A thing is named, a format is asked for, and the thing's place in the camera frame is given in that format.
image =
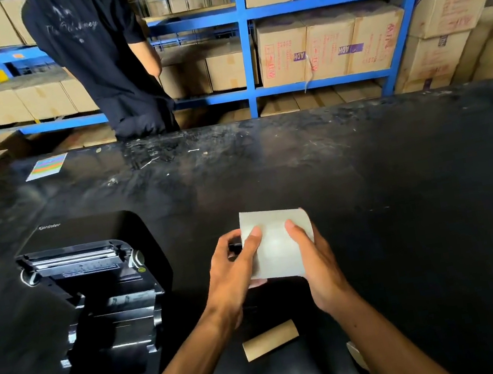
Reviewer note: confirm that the person's right hand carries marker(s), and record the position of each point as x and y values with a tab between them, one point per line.
320	275

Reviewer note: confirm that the person's left hand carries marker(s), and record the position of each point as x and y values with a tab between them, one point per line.
228	286

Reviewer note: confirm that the person's right thumb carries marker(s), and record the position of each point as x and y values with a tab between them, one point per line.
298	238

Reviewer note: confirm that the person's left thumb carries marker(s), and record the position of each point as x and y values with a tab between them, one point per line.
250	246

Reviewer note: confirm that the white label paper roll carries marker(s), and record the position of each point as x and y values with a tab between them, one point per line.
277	245

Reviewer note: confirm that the person's right forearm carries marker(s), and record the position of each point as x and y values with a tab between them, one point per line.
386	345

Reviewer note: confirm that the brown cardboard tube core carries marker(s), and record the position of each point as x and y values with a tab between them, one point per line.
270	340

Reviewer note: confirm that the black label printer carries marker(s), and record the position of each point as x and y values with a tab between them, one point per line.
98	284

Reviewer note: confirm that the blue metal shelf rack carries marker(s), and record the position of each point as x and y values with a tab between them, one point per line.
246	52

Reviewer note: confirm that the group of red-printed cardboard boxes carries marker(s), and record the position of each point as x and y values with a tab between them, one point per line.
326	46

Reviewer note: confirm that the colourful striped sticker sheet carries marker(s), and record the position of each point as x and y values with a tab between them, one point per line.
46	167

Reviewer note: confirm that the group of plain brown boxes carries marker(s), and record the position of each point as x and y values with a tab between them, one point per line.
25	101

